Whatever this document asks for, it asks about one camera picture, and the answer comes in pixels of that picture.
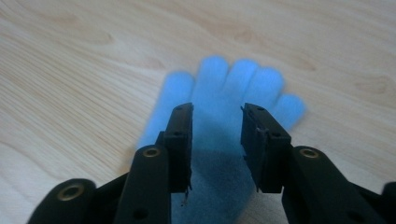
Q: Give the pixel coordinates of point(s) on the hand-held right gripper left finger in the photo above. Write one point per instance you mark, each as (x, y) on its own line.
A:
(149, 186)

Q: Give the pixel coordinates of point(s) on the plain blue glove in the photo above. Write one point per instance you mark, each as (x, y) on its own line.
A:
(218, 93)

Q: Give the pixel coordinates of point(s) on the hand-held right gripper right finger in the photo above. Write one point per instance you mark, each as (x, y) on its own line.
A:
(280, 161)

